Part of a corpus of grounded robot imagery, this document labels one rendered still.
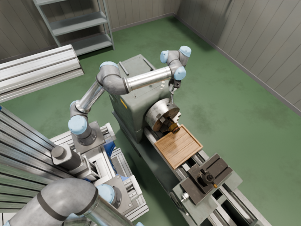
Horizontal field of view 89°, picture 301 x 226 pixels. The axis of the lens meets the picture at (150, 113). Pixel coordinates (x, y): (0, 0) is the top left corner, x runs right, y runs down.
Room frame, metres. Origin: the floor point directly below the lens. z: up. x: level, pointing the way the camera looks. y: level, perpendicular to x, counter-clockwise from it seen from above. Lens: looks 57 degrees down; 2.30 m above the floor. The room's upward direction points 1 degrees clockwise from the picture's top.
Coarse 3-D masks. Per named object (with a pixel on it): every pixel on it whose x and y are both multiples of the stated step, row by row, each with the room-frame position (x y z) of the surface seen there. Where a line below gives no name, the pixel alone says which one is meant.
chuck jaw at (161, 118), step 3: (159, 114) 0.68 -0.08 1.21; (156, 117) 0.67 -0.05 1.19; (159, 117) 0.66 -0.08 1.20; (162, 117) 0.66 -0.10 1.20; (165, 117) 0.69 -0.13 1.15; (162, 120) 0.64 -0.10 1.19; (165, 120) 0.64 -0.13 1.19; (168, 120) 0.68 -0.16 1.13; (165, 123) 0.63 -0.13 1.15; (168, 123) 0.64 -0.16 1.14; (171, 123) 0.64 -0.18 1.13; (168, 126) 0.62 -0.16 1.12
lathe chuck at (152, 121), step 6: (156, 108) 0.74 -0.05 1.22; (162, 108) 0.73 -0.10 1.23; (168, 108) 0.73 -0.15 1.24; (174, 108) 0.75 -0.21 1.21; (150, 114) 0.70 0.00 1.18; (156, 114) 0.69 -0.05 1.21; (162, 114) 0.68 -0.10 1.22; (168, 114) 0.72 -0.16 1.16; (150, 120) 0.67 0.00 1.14; (156, 120) 0.64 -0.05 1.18; (150, 126) 0.64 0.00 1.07; (156, 126) 0.64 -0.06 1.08
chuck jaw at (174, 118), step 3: (174, 114) 0.75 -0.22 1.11; (177, 114) 0.75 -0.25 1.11; (180, 114) 0.75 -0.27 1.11; (168, 117) 0.74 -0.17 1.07; (171, 117) 0.72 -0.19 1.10; (174, 117) 0.72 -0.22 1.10; (177, 117) 0.72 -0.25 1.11; (171, 120) 0.70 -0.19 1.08; (174, 120) 0.69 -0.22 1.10; (177, 120) 0.71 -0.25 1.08
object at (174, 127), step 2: (172, 122) 0.67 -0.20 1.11; (172, 124) 0.64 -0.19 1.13; (174, 124) 0.64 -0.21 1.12; (176, 124) 0.65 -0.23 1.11; (170, 126) 0.62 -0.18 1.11; (172, 126) 0.62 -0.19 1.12; (174, 126) 0.62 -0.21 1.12; (176, 126) 0.62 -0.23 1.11; (168, 128) 0.62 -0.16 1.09; (170, 128) 0.61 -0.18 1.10; (172, 128) 0.61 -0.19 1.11; (174, 128) 0.61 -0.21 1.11; (176, 128) 0.60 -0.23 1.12; (178, 128) 0.61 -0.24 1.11; (170, 130) 0.60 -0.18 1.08; (172, 130) 0.59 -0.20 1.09; (174, 130) 0.59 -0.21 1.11; (176, 130) 0.59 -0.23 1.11; (178, 130) 0.61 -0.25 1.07; (172, 132) 0.58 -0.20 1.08; (174, 132) 0.58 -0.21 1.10; (176, 132) 0.60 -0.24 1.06
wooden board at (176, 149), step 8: (184, 128) 0.72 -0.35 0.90; (168, 136) 0.63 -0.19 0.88; (176, 136) 0.63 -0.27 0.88; (184, 136) 0.63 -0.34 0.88; (192, 136) 0.63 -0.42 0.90; (160, 144) 0.55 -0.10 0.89; (168, 144) 0.55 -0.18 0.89; (176, 144) 0.55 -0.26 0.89; (184, 144) 0.55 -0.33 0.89; (192, 144) 0.55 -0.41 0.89; (200, 144) 0.54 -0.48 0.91; (160, 152) 0.47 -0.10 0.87; (168, 152) 0.47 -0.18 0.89; (176, 152) 0.47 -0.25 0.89; (184, 152) 0.47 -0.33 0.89; (192, 152) 0.47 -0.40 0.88; (168, 160) 0.39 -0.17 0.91; (176, 160) 0.40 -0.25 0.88; (184, 160) 0.39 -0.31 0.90
